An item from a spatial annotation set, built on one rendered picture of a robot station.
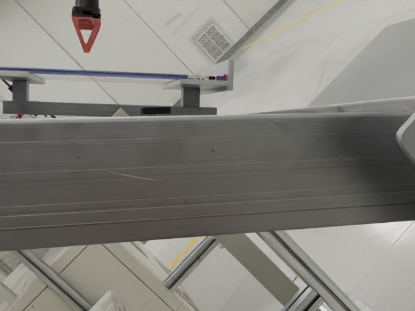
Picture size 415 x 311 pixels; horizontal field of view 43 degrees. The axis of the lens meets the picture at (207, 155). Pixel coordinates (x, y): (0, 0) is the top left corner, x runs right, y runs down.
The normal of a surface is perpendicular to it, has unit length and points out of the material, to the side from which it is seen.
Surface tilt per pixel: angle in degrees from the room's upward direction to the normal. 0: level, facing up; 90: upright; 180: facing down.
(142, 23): 90
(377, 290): 0
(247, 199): 90
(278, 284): 90
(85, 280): 90
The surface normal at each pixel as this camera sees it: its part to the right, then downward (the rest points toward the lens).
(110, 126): 0.24, 0.04
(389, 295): -0.68, -0.70
